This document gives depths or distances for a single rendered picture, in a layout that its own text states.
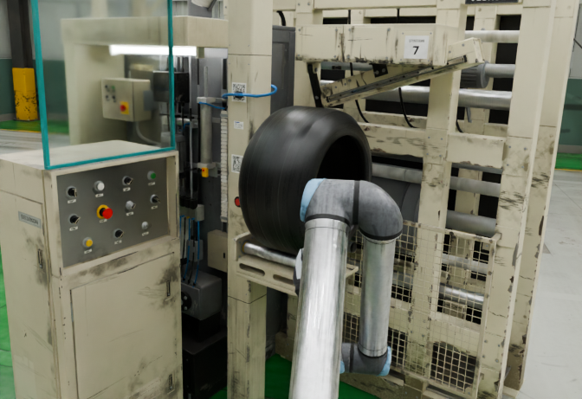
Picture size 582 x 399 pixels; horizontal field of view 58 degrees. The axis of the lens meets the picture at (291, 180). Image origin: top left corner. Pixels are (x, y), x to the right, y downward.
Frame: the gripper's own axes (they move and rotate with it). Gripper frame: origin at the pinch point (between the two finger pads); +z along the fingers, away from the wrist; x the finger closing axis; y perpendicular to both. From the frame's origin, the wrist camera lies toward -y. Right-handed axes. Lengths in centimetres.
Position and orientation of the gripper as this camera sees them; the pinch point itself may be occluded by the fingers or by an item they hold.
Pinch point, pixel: (301, 252)
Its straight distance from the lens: 165.5
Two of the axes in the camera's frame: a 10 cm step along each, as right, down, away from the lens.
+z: -2.0, -9.3, 3.1
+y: 3.9, 2.2, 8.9
